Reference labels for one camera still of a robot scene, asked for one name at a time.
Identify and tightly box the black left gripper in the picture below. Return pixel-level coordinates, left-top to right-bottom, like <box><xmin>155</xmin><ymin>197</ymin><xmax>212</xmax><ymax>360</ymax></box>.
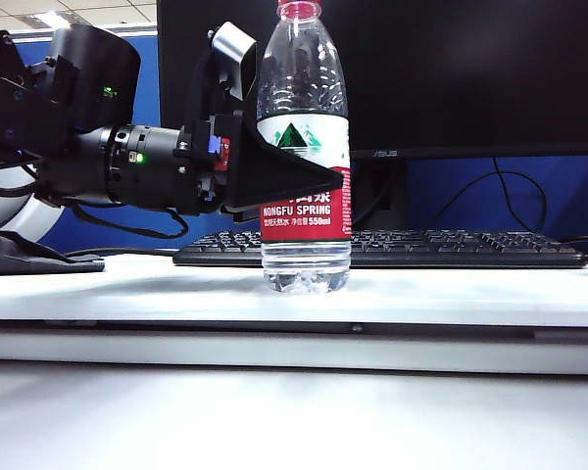
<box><xmin>175</xmin><ymin>110</ymin><xmax>345</xmax><ymax>224</ymax></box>

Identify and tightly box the clear plastic water bottle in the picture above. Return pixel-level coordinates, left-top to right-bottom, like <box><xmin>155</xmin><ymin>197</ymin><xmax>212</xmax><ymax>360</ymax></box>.
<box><xmin>255</xmin><ymin>0</ymin><xmax>353</xmax><ymax>295</ymax></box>

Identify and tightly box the red bottle cap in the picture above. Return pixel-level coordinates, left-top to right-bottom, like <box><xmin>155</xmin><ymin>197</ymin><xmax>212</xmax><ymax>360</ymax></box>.
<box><xmin>277</xmin><ymin>0</ymin><xmax>323</xmax><ymax>15</ymax></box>

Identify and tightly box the white raised desk board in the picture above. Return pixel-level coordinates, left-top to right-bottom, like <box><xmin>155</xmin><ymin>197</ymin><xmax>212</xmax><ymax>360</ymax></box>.
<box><xmin>0</xmin><ymin>254</ymin><xmax>588</xmax><ymax>328</ymax></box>

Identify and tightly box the black computer keyboard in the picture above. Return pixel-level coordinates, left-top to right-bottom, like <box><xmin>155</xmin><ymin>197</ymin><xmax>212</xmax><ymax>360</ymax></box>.
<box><xmin>171</xmin><ymin>228</ymin><xmax>588</xmax><ymax>269</ymax></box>

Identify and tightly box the black computer monitor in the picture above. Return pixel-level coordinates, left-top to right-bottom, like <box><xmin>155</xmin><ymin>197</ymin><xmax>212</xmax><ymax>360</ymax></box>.
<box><xmin>156</xmin><ymin>0</ymin><xmax>588</xmax><ymax>231</ymax></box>

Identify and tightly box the white desk fan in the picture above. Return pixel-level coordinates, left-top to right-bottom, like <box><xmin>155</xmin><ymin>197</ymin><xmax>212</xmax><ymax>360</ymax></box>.
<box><xmin>0</xmin><ymin>159</ymin><xmax>63</xmax><ymax>244</ymax></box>

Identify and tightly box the dark grey cloth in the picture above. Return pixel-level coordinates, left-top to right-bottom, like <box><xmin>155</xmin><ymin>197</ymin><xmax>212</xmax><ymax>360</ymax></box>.
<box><xmin>0</xmin><ymin>228</ymin><xmax>107</xmax><ymax>276</ymax></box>

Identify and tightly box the ceiling light panel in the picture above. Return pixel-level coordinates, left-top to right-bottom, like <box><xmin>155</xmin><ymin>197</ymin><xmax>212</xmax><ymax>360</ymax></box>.
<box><xmin>32</xmin><ymin>10</ymin><xmax>77</xmax><ymax>30</ymax></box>

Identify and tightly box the blue office partition panel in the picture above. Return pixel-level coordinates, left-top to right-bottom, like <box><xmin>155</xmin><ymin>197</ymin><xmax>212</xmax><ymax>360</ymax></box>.
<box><xmin>0</xmin><ymin>33</ymin><xmax>588</xmax><ymax>256</ymax></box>

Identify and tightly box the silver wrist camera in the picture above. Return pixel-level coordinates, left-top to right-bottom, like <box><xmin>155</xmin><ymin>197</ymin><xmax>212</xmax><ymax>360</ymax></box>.
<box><xmin>210</xmin><ymin>22</ymin><xmax>260</xmax><ymax>102</ymax></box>

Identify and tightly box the thick black keyboard cable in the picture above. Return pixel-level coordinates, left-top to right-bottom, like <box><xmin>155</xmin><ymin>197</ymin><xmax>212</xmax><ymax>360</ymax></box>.
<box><xmin>66</xmin><ymin>247</ymin><xmax>177</xmax><ymax>259</ymax></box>

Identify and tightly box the grey partition frame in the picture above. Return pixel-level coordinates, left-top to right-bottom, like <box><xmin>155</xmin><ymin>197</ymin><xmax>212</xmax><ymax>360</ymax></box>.
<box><xmin>112</xmin><ymin>24</ymin><xmax>159</xmax><ymax>38</ymax></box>

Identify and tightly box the thin black monitor cable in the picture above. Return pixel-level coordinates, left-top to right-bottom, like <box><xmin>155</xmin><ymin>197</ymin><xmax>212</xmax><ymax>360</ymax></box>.
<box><xmin>440</xmin><ymin>156</ymin><xmax>549</xmax><ymax>235</ymax></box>

